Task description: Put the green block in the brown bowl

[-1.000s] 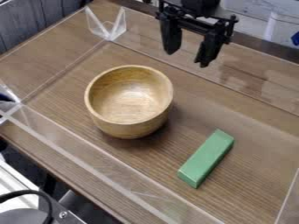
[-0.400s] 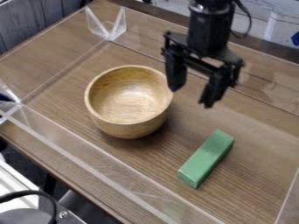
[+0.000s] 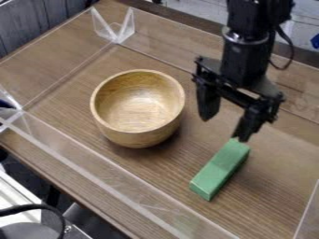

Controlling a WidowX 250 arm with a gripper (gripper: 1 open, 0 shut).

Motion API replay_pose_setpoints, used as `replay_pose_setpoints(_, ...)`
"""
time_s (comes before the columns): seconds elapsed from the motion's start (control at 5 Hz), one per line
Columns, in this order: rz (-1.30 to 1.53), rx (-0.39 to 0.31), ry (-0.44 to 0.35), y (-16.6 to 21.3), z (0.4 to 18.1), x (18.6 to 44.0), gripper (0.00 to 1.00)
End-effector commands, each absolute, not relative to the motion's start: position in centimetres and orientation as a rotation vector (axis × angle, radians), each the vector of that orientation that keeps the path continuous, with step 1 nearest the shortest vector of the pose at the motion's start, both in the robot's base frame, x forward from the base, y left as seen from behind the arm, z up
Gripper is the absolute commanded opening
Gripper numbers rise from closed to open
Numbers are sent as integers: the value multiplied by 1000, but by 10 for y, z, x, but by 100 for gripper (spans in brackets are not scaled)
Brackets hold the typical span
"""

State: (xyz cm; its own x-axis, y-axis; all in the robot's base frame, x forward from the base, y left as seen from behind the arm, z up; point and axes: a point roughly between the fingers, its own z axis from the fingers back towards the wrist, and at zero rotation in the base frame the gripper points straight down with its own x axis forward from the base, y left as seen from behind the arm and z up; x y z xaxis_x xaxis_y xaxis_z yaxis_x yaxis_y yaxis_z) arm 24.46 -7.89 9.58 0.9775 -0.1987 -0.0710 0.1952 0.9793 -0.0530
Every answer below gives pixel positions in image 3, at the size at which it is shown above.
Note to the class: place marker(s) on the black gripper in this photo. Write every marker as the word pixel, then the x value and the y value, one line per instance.
pixel 255 94

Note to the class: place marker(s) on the green rectangular block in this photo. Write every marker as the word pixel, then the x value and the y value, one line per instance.
pixel 219 169

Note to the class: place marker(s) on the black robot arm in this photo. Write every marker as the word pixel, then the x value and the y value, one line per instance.
pixel 236 77

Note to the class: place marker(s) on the brown wooden bowl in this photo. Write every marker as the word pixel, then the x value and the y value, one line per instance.
pixel 136 106

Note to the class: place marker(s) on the white container top right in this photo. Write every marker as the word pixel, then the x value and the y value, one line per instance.
pixel 301 29

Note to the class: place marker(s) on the grey metal stand base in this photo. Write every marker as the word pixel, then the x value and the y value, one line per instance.
pixel 16 227

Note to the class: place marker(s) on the clear acrylic front wall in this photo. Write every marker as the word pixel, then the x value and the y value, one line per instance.
pixel 137 208

